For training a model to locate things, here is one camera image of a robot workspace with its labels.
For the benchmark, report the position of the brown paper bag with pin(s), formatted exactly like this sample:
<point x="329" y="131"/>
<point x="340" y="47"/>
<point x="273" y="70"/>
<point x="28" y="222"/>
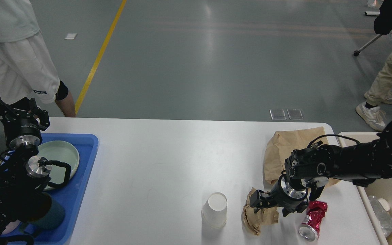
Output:
<point x="280" y="147"/>

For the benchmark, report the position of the pink mug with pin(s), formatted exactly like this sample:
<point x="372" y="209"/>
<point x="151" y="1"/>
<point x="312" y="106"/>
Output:
<point x="10" y="227"/>

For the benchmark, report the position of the white paper cup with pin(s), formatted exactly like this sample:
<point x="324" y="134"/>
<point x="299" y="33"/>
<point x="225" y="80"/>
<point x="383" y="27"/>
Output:
<point x="214" y="210"/>

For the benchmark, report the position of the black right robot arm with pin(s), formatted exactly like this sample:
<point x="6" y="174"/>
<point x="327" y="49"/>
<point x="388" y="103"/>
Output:
<point x="308" y="170"/>

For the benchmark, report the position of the aluminium foil tray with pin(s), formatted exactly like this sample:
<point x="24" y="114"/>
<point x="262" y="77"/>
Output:
<point x="383" y="217"/>

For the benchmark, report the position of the person in beige trousers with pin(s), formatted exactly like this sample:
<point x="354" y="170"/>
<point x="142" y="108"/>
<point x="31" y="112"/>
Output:
<point x="379" y="92"/>

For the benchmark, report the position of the brown paper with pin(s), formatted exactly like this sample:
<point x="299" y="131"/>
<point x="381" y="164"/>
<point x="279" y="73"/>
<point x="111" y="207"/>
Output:
<point x="254" y="222"/>

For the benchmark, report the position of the teal mug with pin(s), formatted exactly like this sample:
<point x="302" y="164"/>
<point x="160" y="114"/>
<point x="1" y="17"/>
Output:
<point x="51" y="215"/>

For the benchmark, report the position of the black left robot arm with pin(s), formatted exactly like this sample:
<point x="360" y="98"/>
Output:
<point x="24" y="175"/>

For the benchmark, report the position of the blue plastic tray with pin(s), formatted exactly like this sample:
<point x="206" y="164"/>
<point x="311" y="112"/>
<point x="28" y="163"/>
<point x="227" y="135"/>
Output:
<point x="69" y="196"/>

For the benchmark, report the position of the person in white shorts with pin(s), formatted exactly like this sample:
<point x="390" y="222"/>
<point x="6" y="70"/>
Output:
<point x="25" y="63"/>

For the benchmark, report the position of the office chair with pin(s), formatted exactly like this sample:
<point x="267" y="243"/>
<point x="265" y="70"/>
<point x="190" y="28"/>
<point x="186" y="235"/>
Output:
<point x="382" y="24"/>

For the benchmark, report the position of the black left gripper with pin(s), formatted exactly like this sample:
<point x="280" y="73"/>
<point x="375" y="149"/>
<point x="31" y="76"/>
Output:
<point x="23" y="131"/>

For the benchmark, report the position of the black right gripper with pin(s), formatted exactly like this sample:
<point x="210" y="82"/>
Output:
<point x="281" y="195"/>

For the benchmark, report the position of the paper cup in bin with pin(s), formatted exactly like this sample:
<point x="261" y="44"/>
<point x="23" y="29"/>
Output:
<point x="385" y="204"/>

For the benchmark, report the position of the crushed red can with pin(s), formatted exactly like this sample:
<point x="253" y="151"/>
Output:
<point x="309" y="229"/>

